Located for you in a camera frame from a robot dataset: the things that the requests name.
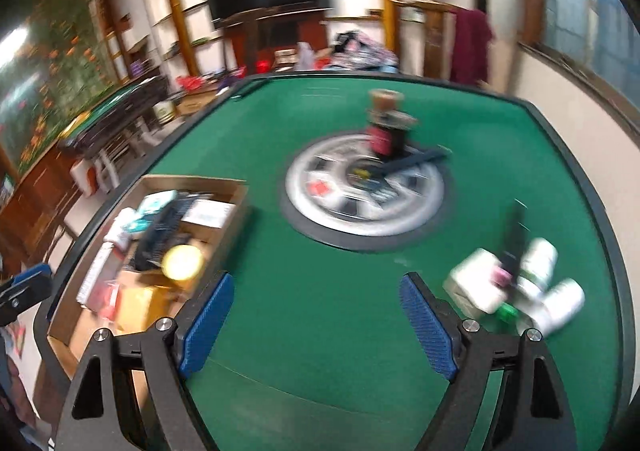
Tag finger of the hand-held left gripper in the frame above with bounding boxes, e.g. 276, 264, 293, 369
0, 265, 54, 327

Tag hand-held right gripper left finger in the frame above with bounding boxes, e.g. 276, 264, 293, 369
54, 272, 236, 451

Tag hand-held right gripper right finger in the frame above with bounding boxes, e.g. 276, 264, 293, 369
399, 272, 578, 451

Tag yellow round jar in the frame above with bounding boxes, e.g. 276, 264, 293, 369
162, 245, 205, 282

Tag dark foil packet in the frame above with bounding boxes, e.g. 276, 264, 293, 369
133, 201, 189, 273

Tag cardboard box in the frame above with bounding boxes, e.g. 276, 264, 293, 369
47, 174, 250, 368

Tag teal packet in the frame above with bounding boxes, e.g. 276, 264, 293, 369
136, 191, 179, 233

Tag plain white box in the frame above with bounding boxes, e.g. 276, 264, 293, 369
444, 248, 509, 315

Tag black marker pink cap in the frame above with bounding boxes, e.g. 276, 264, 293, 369
492, 203, 527, 290

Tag white bottle ribbed cap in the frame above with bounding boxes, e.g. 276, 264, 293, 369
517, 278, 586, 337

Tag white bottle green label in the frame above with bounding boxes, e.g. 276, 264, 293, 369
517, 238, 559, 302

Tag thin black marker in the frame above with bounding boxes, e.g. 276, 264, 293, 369
372, 148, 449, 178

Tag round silver table centre panel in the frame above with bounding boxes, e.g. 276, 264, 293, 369
280, 131, 446, 252

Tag black cylindrical container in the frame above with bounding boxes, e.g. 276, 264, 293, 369
385, 123, 418, 158

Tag small dark red box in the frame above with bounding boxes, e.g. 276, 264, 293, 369
366, 126, 392, 155

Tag green top game table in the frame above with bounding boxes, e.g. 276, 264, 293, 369
56, 75, 171, 158

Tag tan bristle brush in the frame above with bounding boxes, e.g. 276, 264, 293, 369
369, 89, 401, 116

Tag maroon cloth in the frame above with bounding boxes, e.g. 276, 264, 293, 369
449, 8, 494, 86

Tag floral bag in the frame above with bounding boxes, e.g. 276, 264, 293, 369
331, 31, 399, 70

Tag wooden armchair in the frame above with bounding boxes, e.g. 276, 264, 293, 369
389, 0, 453, 80

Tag wooden framed window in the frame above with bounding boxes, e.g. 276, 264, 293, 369
517, 0, 640, 134

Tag floral wall mural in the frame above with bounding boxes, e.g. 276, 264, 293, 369
0, 0, 122, 178

